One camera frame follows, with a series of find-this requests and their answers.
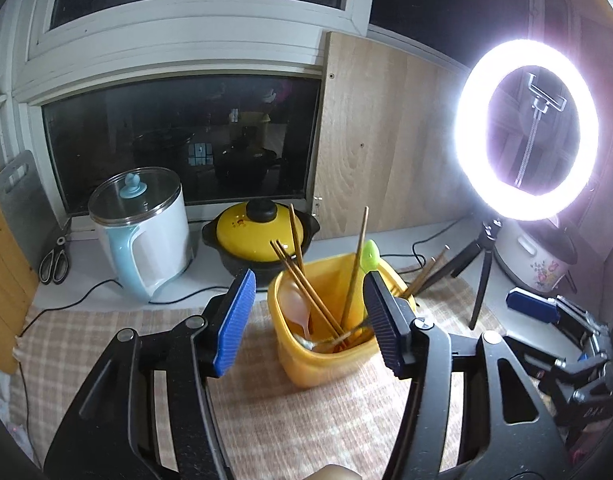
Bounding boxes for light wooden panel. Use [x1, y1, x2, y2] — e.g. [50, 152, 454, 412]
[311, 31, 476, 239]

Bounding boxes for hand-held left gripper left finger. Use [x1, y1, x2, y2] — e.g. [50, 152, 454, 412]
[44, 269, 257, 480]

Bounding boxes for black ring light cable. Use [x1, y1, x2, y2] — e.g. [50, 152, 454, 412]
[411, 219, 476, 272]

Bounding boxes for embossed metal spoon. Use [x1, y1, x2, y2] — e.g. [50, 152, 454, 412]
[292, 332, 333, 356]

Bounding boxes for black tripod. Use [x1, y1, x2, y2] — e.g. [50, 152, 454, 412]
[451, 217, 508, 332]

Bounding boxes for white electric pot, blue handle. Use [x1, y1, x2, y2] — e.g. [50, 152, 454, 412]
[88, 166, 195, 304]

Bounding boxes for black-handled scissors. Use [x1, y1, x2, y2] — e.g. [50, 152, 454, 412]
[39, 235, 73, 286]

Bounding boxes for person's left hand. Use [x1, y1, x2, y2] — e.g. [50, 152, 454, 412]
[306, 464, 360, 480]

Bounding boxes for brown three-plank wooden board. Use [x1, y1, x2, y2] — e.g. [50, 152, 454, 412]
[0, 125, 41, 377]

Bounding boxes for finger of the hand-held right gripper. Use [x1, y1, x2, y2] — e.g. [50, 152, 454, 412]
[501, 334, 587, 391]
[505, 287, 607, 336]

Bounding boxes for white floral rice cooker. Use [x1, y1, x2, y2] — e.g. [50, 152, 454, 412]
[493, 216, 581, 297]

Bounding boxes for white framed window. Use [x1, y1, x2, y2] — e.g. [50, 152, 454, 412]
[0, 0, 378, 232]

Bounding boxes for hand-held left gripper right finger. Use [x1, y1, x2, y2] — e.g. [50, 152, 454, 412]
[363, 270, 572, 480]

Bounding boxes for yellow plastic container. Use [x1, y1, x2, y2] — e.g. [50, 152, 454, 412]
[267, 254, 418, 390]

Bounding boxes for black clay pot, yellow lid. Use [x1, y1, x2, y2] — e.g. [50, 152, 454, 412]
[201, 199, 321, 282]

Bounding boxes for checked beige tablecloth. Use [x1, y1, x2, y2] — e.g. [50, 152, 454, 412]
[9, 270, 552, 480]

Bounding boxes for green plastic fork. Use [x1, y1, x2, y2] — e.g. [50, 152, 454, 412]
[359, 239, 383, 274]

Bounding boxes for phone holder on flexible neck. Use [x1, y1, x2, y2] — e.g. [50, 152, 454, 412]
[514, 72, 568, 188]

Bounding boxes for grey metal cutting board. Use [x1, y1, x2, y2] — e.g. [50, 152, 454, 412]
[0, 150, 63, 272]

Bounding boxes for white ring light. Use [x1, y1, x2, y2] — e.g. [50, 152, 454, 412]
[455, 37, 602, 224]

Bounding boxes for black electric pot cable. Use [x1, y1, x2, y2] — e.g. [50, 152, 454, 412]
[19, 274, 238, 339]

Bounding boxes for clear plastic spoon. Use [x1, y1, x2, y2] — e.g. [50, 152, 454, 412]
[281, 280, 315, 339]

